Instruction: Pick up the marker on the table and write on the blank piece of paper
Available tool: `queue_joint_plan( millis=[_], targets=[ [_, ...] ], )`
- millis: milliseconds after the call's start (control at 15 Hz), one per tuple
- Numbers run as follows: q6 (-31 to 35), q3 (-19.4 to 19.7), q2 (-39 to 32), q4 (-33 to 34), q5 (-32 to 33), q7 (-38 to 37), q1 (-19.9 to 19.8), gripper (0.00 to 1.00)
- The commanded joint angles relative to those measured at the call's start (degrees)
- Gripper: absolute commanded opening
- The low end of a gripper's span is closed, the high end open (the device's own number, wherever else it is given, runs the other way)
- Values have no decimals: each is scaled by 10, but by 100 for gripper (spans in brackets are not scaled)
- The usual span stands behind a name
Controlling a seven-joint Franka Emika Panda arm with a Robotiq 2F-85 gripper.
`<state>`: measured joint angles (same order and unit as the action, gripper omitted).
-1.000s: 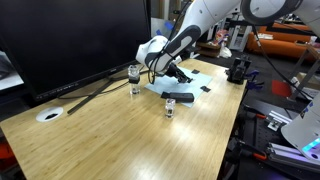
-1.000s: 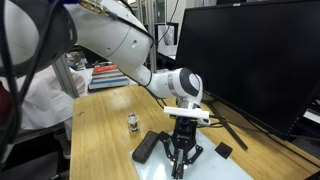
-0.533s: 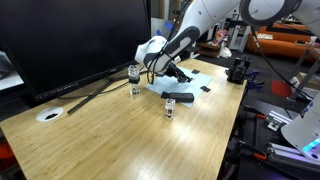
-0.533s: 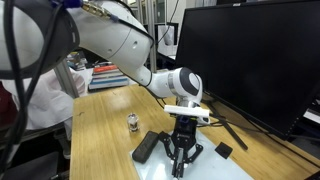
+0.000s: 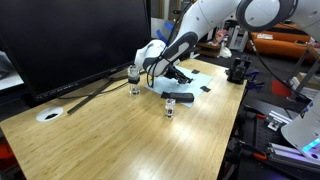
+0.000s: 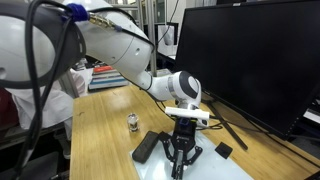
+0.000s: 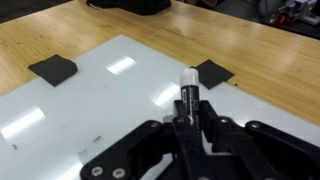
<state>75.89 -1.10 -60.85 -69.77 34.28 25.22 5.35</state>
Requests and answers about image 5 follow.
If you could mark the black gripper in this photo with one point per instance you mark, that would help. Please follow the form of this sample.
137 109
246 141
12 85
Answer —
173 71

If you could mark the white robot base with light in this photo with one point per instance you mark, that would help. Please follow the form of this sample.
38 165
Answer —
303 133

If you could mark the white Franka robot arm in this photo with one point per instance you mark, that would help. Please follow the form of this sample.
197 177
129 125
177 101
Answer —
206 20

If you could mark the blank white paper sheet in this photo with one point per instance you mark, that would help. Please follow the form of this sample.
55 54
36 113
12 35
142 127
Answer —
196 83

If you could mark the black tape piece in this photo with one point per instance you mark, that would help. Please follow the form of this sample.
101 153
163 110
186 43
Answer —
195 71
164 95
205 89

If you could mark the black whiteboard eraser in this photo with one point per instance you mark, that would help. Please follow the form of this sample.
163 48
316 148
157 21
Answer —
181 97

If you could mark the small clear shaker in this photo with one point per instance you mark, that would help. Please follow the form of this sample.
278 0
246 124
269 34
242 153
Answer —
170 108

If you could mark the tilted light grey panel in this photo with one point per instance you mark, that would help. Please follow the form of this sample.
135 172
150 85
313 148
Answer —
161 35

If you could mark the tall clear shaker black band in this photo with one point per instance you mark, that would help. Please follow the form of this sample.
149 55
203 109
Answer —
134 83

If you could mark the purple spring clamp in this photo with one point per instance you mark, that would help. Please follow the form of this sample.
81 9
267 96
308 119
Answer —
255 81

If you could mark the black monitor stand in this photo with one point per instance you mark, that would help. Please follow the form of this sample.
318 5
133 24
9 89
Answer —
100 88

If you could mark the black perforated breadboard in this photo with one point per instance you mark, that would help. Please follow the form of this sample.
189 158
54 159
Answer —
256 136

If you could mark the red floor mat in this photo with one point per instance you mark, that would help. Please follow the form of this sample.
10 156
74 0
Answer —
281 88

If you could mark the orange sofa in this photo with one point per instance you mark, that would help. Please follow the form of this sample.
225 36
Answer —
283 45

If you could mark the large black monitor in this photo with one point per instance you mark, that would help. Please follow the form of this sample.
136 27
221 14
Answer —
73 43

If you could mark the black table clamp mount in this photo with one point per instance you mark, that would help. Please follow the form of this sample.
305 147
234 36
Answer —
238 70

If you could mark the aluminium corner bracket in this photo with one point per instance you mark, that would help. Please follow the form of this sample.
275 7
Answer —
278 120

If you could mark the aluminium extrusion rail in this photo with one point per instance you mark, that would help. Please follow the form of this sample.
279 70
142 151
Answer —
290 155

